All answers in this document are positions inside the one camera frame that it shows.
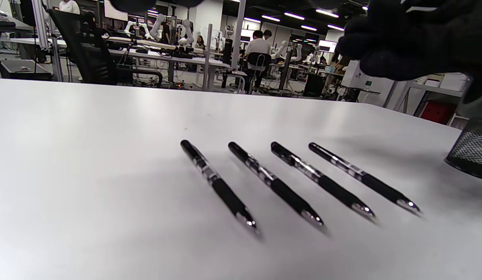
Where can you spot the red box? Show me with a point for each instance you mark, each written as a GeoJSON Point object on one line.
{"type": "Point", "coordinates": [437, 112]}

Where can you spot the white support pole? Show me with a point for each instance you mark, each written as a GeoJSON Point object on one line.
{"type": "Point", "coordinates": [238, 35]}

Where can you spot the black keyboard stand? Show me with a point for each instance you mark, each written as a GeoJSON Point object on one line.
{"type": "Point", "coordinates": [4, 26]}

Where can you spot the person's right hand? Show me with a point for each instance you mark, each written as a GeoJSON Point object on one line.
{"type": "Point", "coordinates": [420, 39]}

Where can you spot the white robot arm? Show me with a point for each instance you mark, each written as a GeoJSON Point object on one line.
{"type": "Point", "coordinates": [187, 33]}
{"type": "Point", "coordinates": [157, 27]}

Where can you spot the white storage box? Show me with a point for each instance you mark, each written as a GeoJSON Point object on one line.
{"type": "Point", "coordinates": [454, 82]}

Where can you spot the black mesh office chair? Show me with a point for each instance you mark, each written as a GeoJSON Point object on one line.
{"type": "Point", "coordinates": [85, 54]}

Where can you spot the black click pen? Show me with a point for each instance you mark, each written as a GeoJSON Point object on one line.
{"type": "Point", "coordinates": [334, 188]}
{"type": "Point", "coordinates": [283, 192]}
{"type": "Point", "coordinates": [377, 186]}
{"type": "Point", "coordinates": [225, 194]}

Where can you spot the aluminium frame post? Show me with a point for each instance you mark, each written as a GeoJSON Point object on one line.
{"type": "Point", "coordinates": [42, 31]}

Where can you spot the white monitor screen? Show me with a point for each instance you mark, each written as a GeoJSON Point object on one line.
{"type": "Point", "coordinates": [328, 46]}
{"type": "Point", "coordinates": [114, 11]}

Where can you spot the black mesh pen holder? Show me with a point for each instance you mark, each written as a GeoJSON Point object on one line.
{"type": "Point", "coordinates": [472, 151]}

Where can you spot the row of ceiling lights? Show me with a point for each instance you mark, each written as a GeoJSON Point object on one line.
{"type": "Point", "coordinates": [293, 16]}

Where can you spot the white box with black marks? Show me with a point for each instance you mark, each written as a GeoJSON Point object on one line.
{"type": "Point", "coordinates": [353, 76]}

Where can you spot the person's left hand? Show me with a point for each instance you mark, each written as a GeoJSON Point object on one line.
{"type": "Point", "coordinates": [128, 4]}

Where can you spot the white office desk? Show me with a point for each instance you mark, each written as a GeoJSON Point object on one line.
{"type": "Point", "coordinates": [186, 60]}

